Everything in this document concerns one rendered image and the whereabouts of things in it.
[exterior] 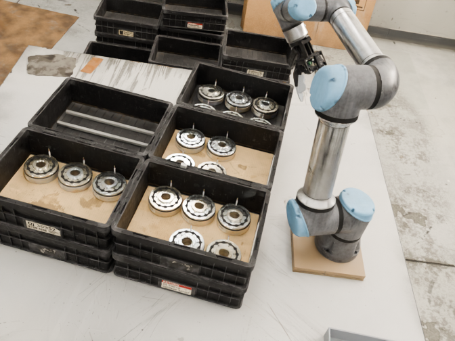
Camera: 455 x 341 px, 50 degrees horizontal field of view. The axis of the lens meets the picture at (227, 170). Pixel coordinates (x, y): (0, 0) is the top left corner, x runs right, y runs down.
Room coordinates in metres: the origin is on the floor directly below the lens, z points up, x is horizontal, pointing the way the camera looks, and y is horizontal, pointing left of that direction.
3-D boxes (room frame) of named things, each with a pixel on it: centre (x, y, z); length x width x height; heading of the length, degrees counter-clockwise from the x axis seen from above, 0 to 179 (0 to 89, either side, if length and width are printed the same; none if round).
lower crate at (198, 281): (0.92, 0.07, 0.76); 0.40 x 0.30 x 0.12; 85
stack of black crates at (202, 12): (2.86, 0.40, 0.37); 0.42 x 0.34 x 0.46; 95
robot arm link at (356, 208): (1.06, -0.40, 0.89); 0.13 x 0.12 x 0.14; 110
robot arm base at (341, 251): (1.06, -0.41, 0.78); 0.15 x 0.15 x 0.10
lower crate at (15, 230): (0.95, 0.47, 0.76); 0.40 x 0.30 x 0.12; 85
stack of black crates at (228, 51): (2.49, -0.04, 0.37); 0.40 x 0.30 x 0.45; 95
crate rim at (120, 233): (0.92, 0.07, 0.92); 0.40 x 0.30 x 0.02; 85
